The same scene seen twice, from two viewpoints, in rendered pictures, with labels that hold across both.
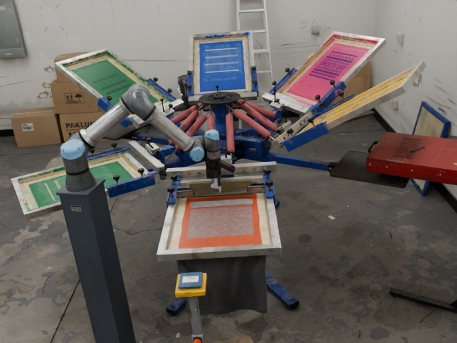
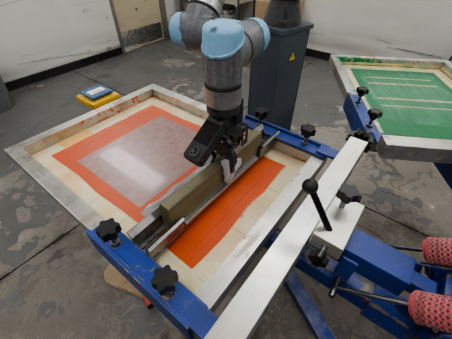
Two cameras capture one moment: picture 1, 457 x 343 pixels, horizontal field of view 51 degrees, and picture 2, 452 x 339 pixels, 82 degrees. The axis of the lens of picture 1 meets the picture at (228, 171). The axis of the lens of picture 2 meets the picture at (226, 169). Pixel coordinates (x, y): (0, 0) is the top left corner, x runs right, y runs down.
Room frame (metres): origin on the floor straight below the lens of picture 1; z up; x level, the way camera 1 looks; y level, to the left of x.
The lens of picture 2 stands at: (2.76, -0.33, 1.48)
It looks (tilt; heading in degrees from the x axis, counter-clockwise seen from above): 43 degrees down; 126
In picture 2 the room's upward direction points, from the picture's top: straight up
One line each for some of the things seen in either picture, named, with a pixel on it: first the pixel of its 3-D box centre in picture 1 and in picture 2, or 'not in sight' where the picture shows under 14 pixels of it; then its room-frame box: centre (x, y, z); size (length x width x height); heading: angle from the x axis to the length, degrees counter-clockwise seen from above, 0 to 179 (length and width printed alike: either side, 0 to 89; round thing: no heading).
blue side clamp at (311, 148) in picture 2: (174, 194); (280, 140); (2.51, 0.33, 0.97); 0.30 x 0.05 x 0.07; 178
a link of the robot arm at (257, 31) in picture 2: (194, 144); (239, 40); (2.44, 0.17, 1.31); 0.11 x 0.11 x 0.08; 6
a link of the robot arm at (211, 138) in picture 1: (211, 140); (223, 55); (2.47, 0.08, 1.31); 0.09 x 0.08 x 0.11; 96
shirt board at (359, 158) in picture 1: (308, 162); not in sight; (2.95, -0.55, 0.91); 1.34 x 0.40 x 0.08; 58
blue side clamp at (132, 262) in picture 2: (268, 188); (143, 272); (2.49, -0.23, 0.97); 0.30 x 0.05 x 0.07; 178
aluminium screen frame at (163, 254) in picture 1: (220, 212); (165, 156); (2.26, 0.06, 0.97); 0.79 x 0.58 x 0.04; 178
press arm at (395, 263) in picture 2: not in sight; (358, 251); (2.82, 0.04, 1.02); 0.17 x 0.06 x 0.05; 178
